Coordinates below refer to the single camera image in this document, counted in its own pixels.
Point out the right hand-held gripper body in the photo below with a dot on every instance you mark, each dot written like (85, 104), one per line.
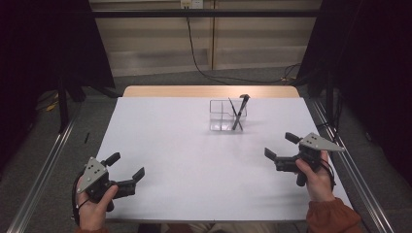
(315, 144)

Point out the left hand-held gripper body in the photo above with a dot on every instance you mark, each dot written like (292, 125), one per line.
(93, 173)

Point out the black makeup brush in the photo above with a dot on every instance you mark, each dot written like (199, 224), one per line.
(241, 111)

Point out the thin black eyeliner pencil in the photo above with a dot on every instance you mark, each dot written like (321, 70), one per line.
(233, 110)

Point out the clear acrylic organizer box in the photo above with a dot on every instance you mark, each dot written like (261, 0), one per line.
(220, 116)

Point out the person's right hand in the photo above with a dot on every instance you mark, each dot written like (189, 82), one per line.
(319, 181)

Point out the person's left hand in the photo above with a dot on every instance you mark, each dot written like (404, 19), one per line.
(92, 213)

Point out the small black stick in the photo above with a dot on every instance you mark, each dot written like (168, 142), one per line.
(86, 138)

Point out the black stand leg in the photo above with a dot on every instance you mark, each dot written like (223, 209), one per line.
(330, 97)
(63, 106)

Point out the white table mat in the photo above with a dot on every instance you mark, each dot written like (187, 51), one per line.
(194, 168)

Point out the person's legs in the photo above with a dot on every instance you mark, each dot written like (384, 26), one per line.
(220, 228)

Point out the wooden table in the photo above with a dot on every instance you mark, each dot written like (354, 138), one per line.
(181, 91)

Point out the dark curtain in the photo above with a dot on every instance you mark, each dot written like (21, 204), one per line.
(372, 64)
(45, 48)

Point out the black horizontal bar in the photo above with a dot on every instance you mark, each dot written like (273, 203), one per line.
(200, 13)

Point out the white power outlet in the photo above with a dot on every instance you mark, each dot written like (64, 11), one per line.
(191, 3)

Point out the aluminium floor rail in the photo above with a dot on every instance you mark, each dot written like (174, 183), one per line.
(356, 174)
(42, 174)

